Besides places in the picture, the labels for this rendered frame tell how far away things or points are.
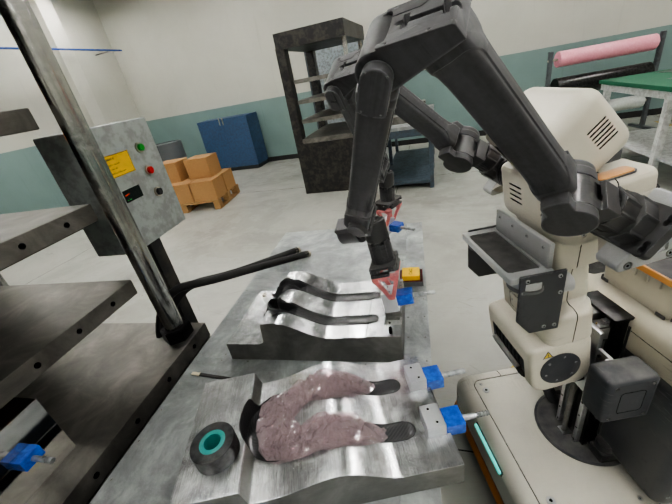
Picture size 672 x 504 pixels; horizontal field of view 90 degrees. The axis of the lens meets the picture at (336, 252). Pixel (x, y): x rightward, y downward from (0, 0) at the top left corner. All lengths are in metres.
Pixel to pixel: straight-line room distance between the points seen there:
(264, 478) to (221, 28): 8.10
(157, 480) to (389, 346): 0.59
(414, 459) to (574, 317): 0.51
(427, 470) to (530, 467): 0.74
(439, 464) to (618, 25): 7.42
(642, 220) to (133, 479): 1.07
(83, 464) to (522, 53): 7.31
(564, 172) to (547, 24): 6.87
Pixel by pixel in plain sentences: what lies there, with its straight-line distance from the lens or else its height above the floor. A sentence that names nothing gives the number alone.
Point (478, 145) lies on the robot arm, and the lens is 1.02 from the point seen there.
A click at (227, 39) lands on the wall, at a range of 8.32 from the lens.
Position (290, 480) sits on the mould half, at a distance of 0.71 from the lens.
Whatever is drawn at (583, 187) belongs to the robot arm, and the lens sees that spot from 0.65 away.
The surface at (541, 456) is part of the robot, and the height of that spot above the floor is 0.28.
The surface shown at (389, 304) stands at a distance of 0.87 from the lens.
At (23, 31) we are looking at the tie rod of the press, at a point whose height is 1.68.
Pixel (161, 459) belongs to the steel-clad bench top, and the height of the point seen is 0.80.
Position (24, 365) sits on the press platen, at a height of 1.03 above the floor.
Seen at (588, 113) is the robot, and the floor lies 1.35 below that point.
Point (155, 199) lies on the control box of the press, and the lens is 1.41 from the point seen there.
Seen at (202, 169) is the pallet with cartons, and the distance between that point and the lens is 5.70.
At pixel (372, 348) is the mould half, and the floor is 0.85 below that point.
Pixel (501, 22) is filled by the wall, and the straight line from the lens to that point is 7.31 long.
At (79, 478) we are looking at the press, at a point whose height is 0.79.
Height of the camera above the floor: 1.48
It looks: 27 degrees down
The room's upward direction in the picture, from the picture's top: 11 degrees counter-clockwise
